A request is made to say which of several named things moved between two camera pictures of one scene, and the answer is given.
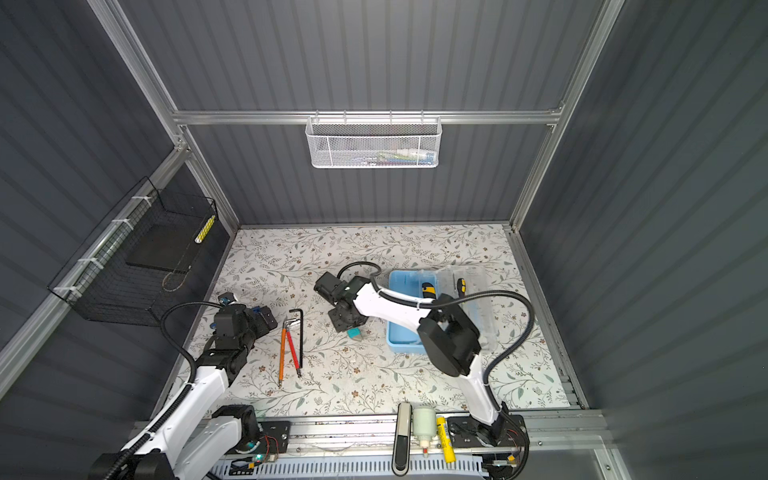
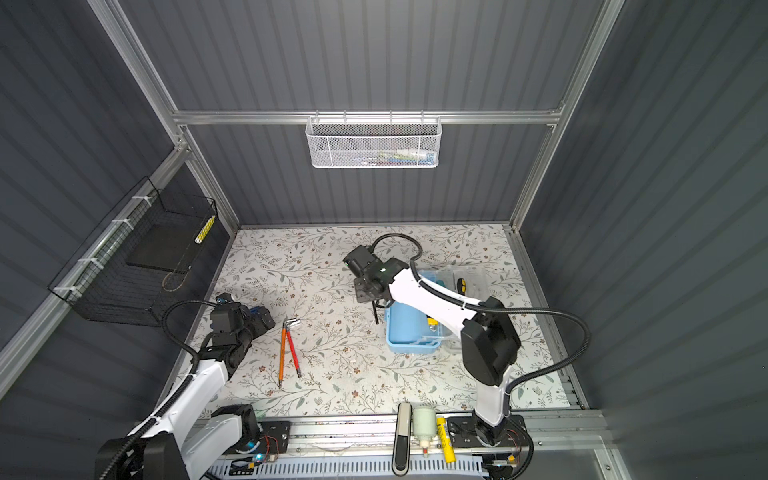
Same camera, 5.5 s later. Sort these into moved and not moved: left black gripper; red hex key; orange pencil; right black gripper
Moved: right black gripper
Not moved: orange pencil; left black gripper; red hex key
